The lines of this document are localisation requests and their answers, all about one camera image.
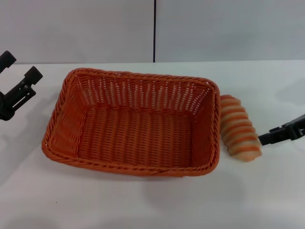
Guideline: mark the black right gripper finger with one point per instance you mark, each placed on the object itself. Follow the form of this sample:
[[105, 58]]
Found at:
[[294, 120], [274, 138]]

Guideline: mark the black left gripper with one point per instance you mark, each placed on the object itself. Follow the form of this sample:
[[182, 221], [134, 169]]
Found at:
[[5, 107]]

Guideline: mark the orange striped bread roll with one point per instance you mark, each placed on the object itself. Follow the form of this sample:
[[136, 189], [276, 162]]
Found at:
[[240, 133]]

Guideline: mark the orange woven plastic basket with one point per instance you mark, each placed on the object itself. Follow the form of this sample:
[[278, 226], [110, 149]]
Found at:
[[133, 136]]

